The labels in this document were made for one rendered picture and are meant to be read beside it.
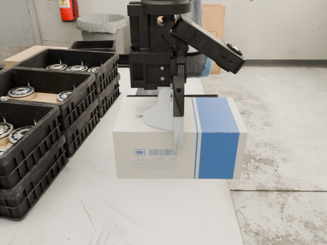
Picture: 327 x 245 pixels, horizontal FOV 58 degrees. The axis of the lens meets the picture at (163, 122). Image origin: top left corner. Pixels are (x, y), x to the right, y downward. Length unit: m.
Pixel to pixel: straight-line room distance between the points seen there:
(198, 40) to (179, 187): 0.65
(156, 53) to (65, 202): 0.68
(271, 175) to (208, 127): 1.82
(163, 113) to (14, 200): 0.60
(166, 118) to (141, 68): 0.08
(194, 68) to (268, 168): 1.41
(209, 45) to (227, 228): 0.59
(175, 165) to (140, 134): 0.08
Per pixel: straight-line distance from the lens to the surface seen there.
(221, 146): 0.46
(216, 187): 1.01
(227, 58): 0.44
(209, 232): 0.88
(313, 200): 2.16
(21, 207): 0.96
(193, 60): 1.02
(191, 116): 0.48
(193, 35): 0.43
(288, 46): 4.38
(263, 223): 1.91
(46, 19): 4.29
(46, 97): 1.36
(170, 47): 0.44
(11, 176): 0.89
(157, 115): 0.43
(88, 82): 1.21
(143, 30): 0.43
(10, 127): 1.11
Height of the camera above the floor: 1.37
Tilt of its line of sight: 30 degrees down
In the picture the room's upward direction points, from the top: straight up
